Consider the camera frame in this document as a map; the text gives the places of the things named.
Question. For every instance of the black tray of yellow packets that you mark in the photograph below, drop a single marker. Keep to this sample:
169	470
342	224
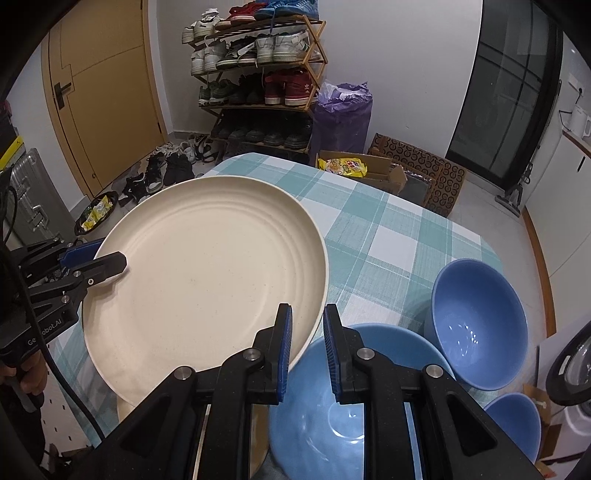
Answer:
99	210

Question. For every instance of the person's left hand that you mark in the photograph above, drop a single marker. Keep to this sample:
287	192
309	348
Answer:
32	376

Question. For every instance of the black-framed glass door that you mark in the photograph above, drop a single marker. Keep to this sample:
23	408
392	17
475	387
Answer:
503	92

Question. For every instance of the brown cardboard flap box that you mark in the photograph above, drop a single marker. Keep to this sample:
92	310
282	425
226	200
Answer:
549	438

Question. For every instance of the deep blue bowl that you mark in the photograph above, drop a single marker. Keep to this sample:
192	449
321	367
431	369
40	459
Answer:
475	323

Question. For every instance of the large blue bowl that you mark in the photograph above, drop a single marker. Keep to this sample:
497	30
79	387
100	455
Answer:
314	429

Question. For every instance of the white perforated board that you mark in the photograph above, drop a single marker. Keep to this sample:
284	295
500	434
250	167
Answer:
60	415

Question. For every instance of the open brown cardboard box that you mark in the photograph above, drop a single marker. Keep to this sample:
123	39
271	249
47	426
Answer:
378	168

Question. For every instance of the purple plastic bag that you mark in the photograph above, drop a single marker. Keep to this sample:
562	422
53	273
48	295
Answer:
344	124

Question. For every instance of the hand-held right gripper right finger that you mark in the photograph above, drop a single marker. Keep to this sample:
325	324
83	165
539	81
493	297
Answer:
331	364

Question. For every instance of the orange wooden door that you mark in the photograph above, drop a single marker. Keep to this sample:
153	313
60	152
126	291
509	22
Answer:
106	92

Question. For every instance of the washing machine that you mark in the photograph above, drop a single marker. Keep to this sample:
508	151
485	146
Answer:
568	369

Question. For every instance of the pile of loose shoes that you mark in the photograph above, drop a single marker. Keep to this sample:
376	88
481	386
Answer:
178	168

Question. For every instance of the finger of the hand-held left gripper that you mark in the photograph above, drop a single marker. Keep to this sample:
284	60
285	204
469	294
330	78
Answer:
81	254
108	265

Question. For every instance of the cream round plate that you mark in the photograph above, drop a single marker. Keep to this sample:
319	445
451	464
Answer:
207	277

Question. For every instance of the dark grey flat bag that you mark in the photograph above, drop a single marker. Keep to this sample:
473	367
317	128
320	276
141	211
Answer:
418	187

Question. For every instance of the small blue bowl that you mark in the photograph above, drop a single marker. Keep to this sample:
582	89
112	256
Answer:
517	429

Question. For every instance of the white electric kettle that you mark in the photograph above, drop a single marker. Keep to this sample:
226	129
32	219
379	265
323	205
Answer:
577	122

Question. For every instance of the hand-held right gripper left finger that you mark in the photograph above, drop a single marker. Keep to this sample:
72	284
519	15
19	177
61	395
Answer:
285	360

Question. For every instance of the wooden shoe rack with shoes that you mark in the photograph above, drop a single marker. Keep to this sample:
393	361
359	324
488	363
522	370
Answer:
281	46

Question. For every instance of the white wall socket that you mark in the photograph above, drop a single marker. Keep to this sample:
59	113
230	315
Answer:
577	87

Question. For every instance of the yellow snack packet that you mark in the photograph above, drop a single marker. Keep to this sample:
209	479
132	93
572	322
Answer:
346	166

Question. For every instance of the silver suitcase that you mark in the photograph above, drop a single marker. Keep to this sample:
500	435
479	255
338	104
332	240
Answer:
32	194

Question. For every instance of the grey stick vacuum cleaner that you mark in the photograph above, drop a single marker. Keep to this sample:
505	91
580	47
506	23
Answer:
512	196

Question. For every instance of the white kitchen cabinet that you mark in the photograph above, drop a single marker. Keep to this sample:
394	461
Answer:
568	207

